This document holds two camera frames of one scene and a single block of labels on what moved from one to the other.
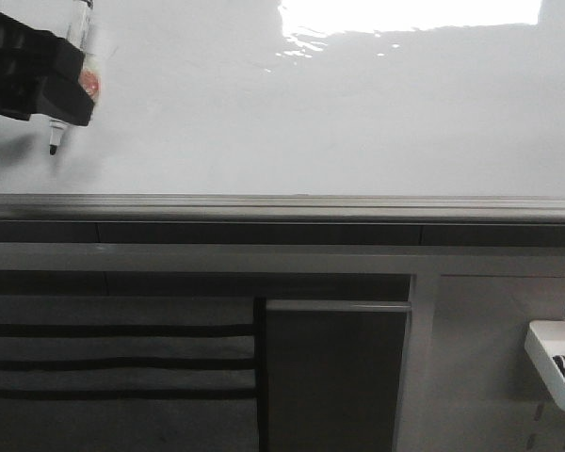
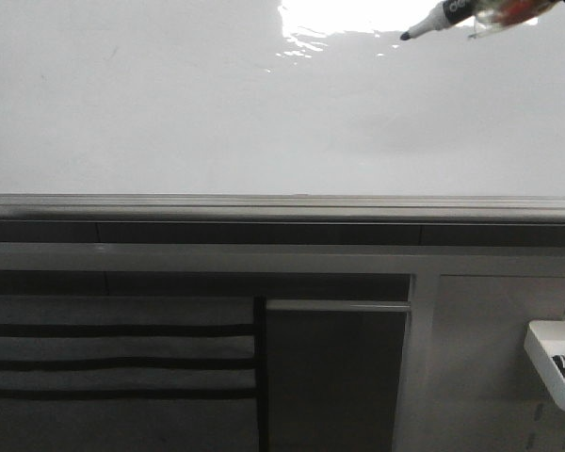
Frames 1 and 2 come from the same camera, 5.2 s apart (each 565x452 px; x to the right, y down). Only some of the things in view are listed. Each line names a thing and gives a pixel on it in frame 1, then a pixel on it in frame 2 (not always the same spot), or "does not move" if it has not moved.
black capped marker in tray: [562, 363] does not move
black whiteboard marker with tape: [88, 77] → [485, 15]
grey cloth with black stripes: [109, 373] does not move
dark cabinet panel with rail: [333, 374] does not move
